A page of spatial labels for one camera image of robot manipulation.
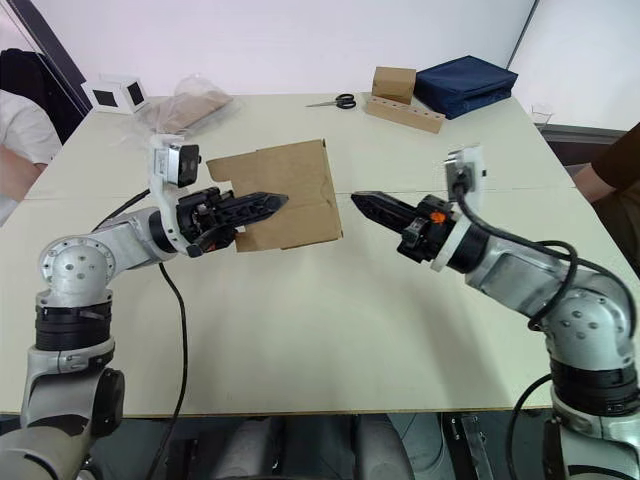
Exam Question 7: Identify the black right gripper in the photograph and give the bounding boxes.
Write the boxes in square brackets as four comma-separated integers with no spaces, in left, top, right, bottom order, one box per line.
[350,191,461,264]

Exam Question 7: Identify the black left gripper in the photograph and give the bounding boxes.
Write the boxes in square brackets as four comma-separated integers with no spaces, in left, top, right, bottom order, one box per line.
[175,187,290,257]

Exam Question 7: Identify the brown cardboard box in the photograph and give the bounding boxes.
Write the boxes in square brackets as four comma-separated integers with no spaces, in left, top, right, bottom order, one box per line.
[206,138,345,253]

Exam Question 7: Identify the clear bag of cardboard sheets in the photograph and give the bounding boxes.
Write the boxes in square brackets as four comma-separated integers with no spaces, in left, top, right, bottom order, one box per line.
[130,73,237,137]

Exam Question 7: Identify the small closed cardboard box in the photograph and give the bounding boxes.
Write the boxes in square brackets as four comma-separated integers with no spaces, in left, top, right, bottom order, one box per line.
[371,66,418,106]

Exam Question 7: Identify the wooden block with holes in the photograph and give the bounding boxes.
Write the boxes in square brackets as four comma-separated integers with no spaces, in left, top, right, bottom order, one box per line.
[364,95,446,135]

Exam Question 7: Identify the navy blue fabric case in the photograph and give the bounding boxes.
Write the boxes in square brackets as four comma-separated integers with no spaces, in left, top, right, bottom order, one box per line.
[413,55,519,121]

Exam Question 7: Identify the white cube with black squares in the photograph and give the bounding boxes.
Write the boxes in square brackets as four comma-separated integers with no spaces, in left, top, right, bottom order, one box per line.
[89,73,149,116]

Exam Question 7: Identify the clear plastic container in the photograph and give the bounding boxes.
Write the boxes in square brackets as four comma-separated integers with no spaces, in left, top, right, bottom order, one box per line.
[530,101,557,126]

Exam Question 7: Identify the grey side shelf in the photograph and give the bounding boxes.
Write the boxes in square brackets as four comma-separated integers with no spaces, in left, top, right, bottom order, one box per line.
[535,123,629,167]

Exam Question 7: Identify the person in brown shirt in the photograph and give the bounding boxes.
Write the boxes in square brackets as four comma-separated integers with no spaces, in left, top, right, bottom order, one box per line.
[573,119,640,281]

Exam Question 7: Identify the grey rounded shape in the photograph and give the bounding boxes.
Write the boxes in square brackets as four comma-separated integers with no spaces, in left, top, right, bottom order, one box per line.
[212,416,287,480]

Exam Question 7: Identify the person in white shirt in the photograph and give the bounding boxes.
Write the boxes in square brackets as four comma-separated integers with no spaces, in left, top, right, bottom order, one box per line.
[0,88,64,214]

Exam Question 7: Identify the black chair back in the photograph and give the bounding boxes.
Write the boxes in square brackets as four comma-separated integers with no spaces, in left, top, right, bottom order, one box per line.
[0,48,69,147]

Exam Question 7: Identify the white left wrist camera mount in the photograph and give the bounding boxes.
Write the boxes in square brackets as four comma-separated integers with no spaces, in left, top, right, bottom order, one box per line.
[148,134,202,259]

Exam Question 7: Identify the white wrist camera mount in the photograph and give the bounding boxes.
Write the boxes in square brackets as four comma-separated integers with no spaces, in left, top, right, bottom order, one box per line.
[431,144,487,274]
[148,134,202,259]

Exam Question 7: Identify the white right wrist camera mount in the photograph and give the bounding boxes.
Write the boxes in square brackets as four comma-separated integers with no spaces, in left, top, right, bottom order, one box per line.
[431,144,487,274]

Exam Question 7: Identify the black handled scissors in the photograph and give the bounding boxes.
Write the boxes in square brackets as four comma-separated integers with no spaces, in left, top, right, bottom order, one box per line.
[305,92,358,111]

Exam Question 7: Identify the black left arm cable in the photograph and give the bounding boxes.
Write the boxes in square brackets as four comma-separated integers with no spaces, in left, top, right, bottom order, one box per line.
[98,188,189,480]

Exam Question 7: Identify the grey metal bracket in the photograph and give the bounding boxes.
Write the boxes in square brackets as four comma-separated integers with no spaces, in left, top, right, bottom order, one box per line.
[439,412,489,480]

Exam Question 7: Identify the dark diagonal frame post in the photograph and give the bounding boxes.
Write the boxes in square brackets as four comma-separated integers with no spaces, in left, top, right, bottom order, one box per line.
[8,0,94,114]

